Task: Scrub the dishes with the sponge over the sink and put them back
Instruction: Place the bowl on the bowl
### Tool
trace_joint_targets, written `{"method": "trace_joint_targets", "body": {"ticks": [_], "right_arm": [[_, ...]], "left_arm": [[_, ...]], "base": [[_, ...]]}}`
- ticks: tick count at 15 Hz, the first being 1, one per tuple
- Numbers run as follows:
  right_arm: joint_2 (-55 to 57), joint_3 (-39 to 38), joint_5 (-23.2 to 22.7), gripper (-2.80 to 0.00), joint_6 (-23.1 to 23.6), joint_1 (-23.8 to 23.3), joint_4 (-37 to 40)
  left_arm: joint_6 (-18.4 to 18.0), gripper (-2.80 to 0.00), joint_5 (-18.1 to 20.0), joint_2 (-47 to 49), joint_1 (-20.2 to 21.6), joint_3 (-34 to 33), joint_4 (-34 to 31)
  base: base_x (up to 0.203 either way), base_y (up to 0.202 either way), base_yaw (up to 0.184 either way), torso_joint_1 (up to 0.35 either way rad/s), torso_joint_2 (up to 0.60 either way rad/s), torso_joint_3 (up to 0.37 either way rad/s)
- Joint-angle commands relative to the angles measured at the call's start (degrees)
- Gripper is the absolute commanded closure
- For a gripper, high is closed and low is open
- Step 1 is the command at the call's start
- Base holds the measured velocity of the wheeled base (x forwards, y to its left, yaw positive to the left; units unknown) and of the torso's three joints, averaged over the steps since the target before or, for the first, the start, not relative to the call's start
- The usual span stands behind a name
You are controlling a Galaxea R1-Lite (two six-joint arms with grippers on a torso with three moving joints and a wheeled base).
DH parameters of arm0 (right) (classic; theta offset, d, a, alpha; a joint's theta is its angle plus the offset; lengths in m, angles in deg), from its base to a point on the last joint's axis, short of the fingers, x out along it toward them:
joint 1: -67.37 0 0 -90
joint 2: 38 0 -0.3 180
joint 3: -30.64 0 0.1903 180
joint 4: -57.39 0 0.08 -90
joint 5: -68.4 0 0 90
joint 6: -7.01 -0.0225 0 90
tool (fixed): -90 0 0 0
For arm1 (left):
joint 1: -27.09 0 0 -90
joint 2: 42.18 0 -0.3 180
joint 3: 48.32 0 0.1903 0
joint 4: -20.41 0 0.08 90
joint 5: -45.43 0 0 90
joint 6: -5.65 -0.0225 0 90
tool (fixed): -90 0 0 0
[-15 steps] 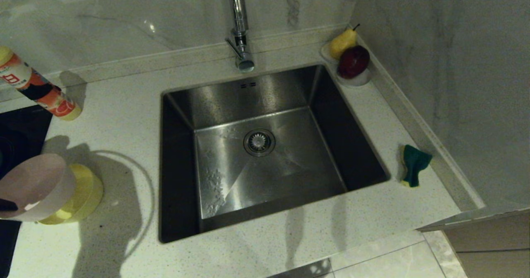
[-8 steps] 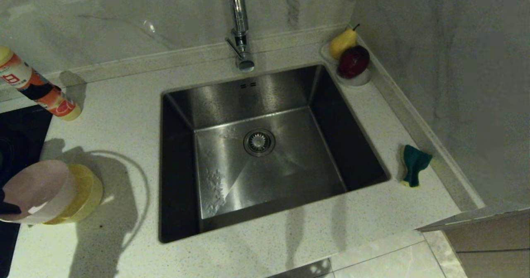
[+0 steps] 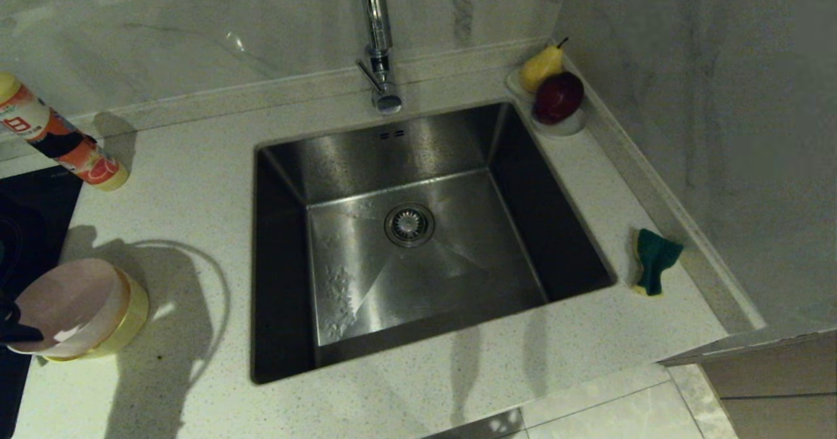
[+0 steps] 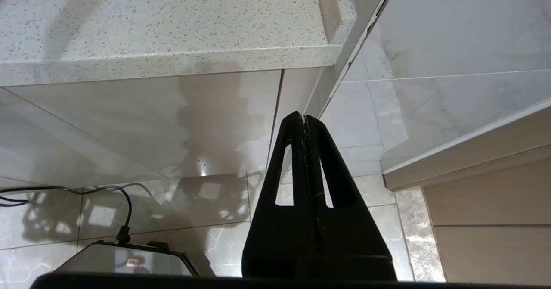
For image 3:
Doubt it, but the green and yellow sponge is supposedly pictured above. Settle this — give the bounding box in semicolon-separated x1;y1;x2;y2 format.
633;228;685;297

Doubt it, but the pink plastic bowl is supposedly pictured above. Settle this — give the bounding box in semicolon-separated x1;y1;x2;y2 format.
8;258;131;359

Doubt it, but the stainless steel sink basin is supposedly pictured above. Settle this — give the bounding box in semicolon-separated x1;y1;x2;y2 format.
250;102;617;385

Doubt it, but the orange white dish soap bottle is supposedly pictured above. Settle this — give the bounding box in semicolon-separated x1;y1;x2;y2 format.
0;71;130;192

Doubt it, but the round metal drain strainer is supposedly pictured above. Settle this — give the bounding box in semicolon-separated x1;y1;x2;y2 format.
384;203;436;249

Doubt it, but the yellow plastic bowl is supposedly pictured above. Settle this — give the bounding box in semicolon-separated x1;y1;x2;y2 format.
43;268;150;363

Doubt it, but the chrome faucet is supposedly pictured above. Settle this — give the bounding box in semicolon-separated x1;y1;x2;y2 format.
356;0;403;114

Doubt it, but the yellow pear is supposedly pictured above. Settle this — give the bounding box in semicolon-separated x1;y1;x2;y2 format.
520;36;568;94

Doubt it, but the beige wooden cabinet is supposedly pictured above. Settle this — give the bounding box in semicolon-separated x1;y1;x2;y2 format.
700;334;837;439

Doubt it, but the small white fruit dish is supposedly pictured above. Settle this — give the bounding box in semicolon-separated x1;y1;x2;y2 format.
505;66;588;139

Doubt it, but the black induction cooktop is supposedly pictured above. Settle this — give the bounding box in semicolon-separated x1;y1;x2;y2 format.
0;166;84;439

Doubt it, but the dark red apple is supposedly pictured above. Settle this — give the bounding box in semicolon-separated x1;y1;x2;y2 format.
534;71;587;125

